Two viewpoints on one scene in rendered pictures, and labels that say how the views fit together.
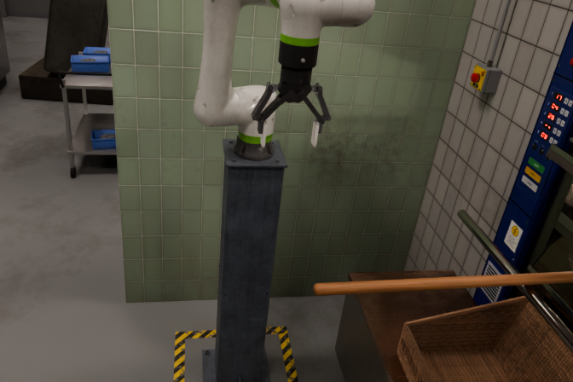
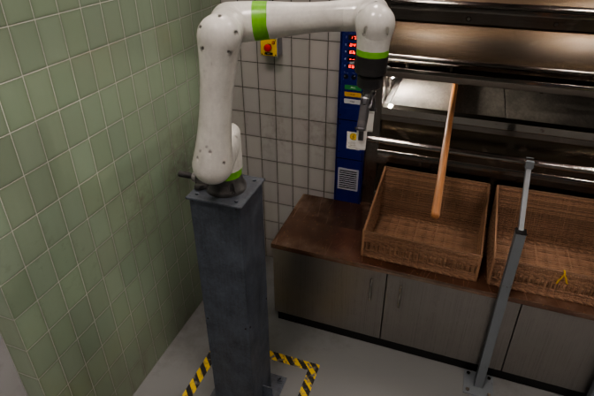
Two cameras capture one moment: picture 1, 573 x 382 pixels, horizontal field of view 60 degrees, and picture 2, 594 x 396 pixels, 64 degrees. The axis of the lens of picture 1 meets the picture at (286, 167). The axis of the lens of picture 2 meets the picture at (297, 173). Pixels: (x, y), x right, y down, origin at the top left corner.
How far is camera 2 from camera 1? 1.41 m
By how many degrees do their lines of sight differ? 50
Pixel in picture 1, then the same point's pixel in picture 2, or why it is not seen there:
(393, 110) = not seen: hidden behind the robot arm
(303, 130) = (157, 160)
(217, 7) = (232, 59)
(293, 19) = (386, 37)
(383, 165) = not seen: hidden behind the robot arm
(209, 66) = (224, 121)
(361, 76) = (178, 85)
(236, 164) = (242, 201)
